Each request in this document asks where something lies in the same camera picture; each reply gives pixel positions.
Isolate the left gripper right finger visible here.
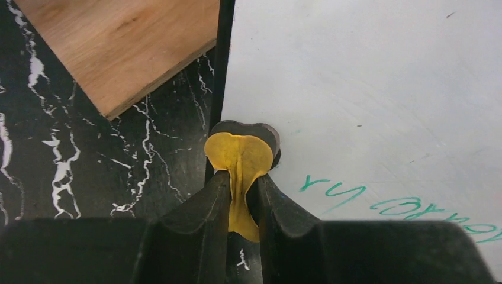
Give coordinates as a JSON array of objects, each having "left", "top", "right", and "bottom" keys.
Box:
[{"left": 255, "top": 175, "right": 329, "bottom": 283}]

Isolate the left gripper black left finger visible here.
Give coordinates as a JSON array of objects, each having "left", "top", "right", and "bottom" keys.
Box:
[{"left": 138, "top": 171, "right": 231, "bottom": 283}]

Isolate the yellow black whiteboard eraser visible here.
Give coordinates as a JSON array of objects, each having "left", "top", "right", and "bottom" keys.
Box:
[{"left": 204, "top": 120, "right": 280, "bottom": 243}]

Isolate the small whiteboard black frame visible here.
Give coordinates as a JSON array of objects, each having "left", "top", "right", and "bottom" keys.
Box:
[{"left": 213, "top": 1, "right": 501, "bottom": 280}]

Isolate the wooden board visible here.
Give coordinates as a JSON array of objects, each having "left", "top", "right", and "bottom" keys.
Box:
[{"left": 17, "top": 0, "right": 220, "bottom": 120}]

